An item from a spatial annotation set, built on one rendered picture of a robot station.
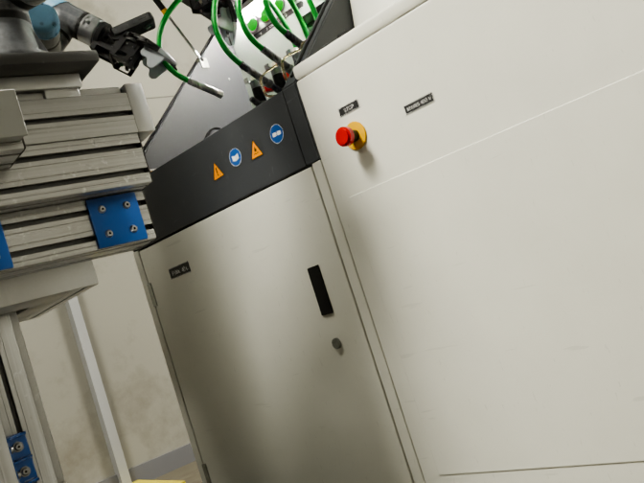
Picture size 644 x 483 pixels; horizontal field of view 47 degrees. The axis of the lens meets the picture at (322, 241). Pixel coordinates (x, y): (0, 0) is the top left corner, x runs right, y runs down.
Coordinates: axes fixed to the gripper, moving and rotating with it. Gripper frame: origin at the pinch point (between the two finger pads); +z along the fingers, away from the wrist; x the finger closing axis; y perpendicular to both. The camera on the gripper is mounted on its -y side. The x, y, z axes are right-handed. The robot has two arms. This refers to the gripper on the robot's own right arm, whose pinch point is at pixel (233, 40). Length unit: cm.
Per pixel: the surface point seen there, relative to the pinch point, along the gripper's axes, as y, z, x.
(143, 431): -44, 102, -168
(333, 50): 23, 25, 46
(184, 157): 23.1, 27.8, -3.7
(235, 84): -26.8, -1.5, -31.0
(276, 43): -31.0, -6.8, -13.6
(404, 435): 23, 97, 34
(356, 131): 24, 41, 46
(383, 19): 23, 25, 59
